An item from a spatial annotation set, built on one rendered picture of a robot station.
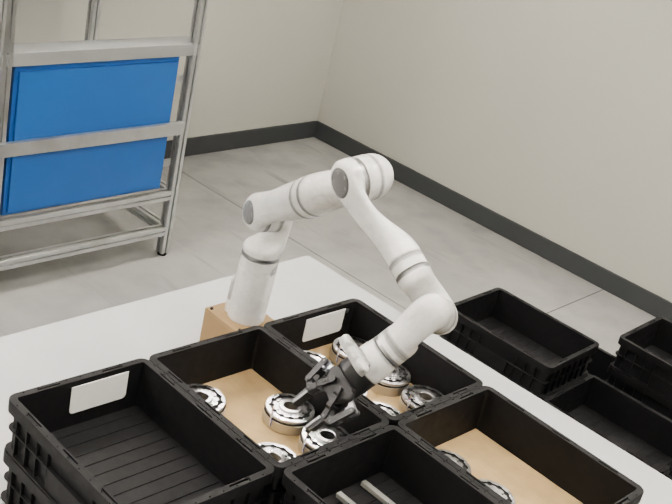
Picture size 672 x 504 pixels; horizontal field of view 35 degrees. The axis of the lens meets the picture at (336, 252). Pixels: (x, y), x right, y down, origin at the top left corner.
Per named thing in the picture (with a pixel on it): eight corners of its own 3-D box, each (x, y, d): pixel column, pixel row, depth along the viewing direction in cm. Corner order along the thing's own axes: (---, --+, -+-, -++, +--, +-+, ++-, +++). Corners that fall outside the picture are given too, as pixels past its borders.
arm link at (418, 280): (467, 324, 200) (433, 263, 205) (456, 317, 192) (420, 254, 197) (436, 343, 202) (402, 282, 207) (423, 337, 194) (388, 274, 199)
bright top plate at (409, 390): (392, 393, 228) (392, 391, 228) (423, 382, 235) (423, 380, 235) (426, 418, 222) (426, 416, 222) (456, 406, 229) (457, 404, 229)
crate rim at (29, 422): (3, 407, 188) (4, 395, 187) (143, 366, 208) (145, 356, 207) (133, 541, 164) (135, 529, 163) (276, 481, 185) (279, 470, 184)
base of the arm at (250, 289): (219, 311, 257) (233, 250, 249) (245, 302, 264) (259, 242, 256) (246, 330, 252) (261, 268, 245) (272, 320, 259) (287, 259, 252)
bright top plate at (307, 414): (254, 404, 214) (255, 402, 213) (289, 390, 221) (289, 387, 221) (290, 430, 208) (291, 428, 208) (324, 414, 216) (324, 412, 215)
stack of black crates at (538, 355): (410, 424, 350) (445, 306, 331) (464, 398, 371) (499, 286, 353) (508, 491, 328) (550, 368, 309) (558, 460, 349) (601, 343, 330)
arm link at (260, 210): (293, 173, 224) (331, 174, 229) (237, 196, 247) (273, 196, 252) (296, 216, 223) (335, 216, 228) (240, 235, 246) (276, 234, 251)
